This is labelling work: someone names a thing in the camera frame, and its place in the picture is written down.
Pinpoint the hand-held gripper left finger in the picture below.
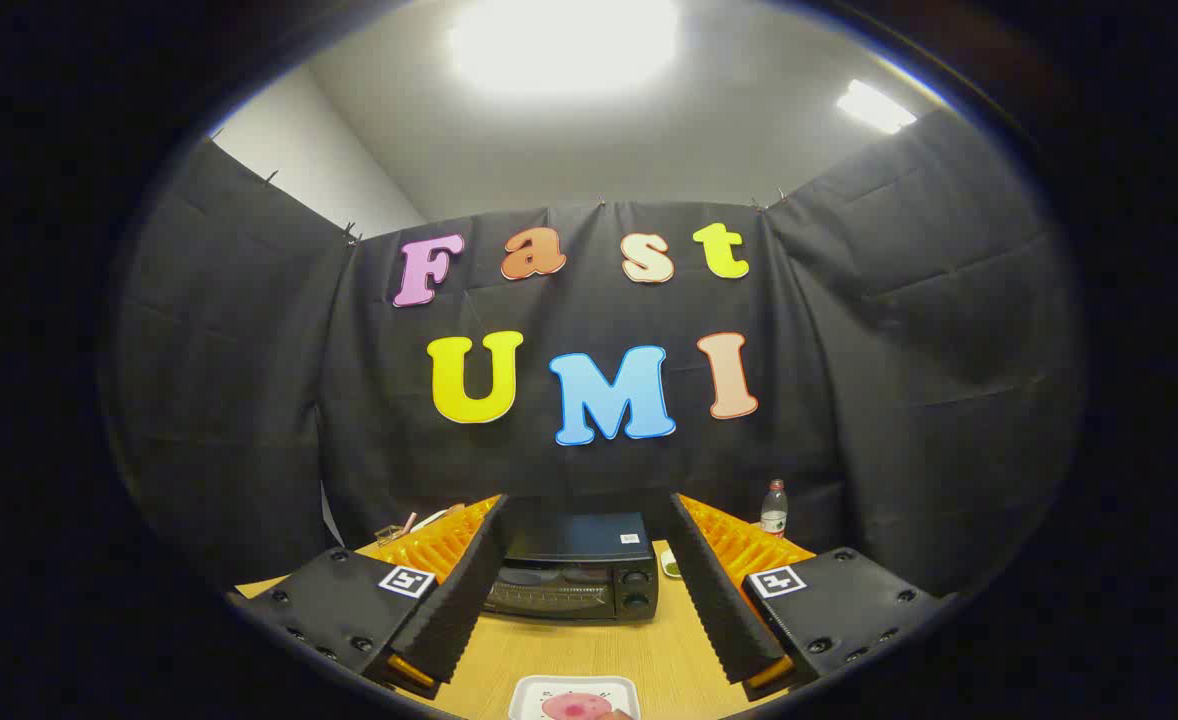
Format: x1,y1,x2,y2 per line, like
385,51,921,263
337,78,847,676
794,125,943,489
232,493,510,701

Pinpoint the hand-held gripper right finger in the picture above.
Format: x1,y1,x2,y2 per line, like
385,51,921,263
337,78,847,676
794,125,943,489
667,491,952,701

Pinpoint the white square plate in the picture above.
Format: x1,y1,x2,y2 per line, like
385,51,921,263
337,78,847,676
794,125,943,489
508,675,642,720

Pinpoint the black toaster oven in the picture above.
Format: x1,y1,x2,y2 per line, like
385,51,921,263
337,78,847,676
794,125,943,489
484,512,661,623

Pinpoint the pink ham slice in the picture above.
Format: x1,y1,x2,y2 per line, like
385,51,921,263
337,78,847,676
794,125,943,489
541,693,614,720

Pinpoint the clear plastic water bottle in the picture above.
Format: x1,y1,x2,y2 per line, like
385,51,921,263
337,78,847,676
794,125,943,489
760,479,789,539

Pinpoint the black backdrop cloth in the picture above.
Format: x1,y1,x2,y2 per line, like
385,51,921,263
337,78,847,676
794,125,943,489
99,108,1085,601

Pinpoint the small ceiling light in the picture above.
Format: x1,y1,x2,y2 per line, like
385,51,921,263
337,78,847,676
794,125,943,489
835,79,918,135

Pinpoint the large ceiling light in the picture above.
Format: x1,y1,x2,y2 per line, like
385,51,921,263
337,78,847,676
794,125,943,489
449,0,682,96

